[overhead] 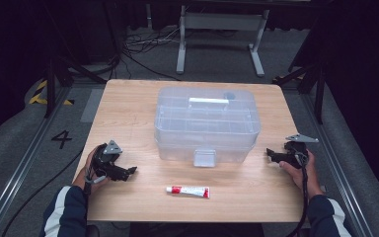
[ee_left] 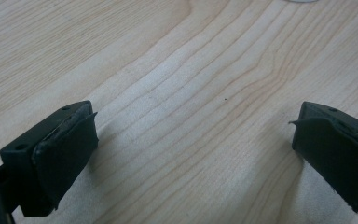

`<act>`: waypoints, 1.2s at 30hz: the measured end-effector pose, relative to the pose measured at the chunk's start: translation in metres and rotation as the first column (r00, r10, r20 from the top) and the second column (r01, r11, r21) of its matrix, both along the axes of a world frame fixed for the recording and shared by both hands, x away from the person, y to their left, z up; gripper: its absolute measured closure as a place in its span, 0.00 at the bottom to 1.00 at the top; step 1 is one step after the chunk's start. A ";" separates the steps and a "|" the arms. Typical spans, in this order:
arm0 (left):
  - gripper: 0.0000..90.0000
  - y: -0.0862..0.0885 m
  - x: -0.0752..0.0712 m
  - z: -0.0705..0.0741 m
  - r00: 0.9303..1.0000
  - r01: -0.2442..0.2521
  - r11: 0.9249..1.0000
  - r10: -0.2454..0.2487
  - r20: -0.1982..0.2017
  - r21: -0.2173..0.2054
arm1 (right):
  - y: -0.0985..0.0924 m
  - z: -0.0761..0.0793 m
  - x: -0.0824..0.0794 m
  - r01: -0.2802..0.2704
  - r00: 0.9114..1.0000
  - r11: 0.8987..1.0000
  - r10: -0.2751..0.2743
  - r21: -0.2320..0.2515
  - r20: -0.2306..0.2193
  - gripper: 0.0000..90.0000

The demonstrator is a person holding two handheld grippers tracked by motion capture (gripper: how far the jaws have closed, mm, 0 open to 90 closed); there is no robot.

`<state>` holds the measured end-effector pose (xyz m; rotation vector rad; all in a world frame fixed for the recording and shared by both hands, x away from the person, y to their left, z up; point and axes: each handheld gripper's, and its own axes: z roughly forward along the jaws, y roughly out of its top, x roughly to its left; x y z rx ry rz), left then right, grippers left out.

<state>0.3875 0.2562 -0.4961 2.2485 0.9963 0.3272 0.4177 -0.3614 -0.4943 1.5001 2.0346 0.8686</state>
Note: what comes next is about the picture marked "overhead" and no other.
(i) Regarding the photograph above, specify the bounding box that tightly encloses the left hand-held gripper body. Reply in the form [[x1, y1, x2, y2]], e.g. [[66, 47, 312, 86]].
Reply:
[[91, 139, 130, 182]]

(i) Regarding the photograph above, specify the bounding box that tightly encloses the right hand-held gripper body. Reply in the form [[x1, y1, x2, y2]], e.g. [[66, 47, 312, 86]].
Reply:
[[277, 133, 320, 170]]

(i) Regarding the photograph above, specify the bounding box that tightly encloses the white and red ointment tube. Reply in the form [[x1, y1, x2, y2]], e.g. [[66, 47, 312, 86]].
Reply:
[[166, 185, 211, 199]]

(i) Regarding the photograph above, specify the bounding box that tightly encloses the clear plastic storage box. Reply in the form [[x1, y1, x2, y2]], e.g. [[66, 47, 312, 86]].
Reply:
[[153, 86, 262, 168]]

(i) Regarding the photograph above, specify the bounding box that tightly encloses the person's right hand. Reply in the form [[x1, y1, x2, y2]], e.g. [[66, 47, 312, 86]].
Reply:
[[278, 150, 324, 200]]

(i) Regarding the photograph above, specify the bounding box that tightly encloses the person's left hand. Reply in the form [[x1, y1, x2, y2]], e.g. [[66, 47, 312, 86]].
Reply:
[[73, 146, 112, 196]]

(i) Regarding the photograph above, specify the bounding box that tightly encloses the yellow and black floor tape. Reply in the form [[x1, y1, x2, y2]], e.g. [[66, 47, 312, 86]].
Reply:
[[29, 79, 75, 107]]

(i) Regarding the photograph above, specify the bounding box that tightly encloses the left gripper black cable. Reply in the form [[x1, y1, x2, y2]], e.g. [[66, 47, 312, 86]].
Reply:
[[83, 164, 109, 198]]

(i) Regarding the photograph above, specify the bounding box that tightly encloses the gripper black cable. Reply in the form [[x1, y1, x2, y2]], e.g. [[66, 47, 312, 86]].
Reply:
[[285, 151, 311, 237], [83, 164, 109, 198]]

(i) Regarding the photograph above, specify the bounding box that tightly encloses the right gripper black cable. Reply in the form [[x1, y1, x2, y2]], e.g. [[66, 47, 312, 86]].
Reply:
[[285, 151, 311, 237]]

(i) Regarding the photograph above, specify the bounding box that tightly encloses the grey metal floor rail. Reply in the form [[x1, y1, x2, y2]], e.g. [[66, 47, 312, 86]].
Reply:
[[0, 86, 72, 237], [300, 83, 376, 237]]

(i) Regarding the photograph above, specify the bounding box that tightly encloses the long black floor cable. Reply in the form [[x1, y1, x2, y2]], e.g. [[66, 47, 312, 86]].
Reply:
[[1, 147, 85, 237]]

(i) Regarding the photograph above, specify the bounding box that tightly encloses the thick black coiled cable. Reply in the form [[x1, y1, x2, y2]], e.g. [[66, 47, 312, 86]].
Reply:
[[72, 53, 121, 78]]

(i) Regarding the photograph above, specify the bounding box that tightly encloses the tangle of thin floor cables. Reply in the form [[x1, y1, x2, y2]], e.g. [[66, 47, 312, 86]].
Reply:
[[122, 26, 183, 82]]

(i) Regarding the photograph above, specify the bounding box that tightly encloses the white metal table frame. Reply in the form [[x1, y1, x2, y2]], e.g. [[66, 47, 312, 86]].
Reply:
[[176, 4, 270, 78]]

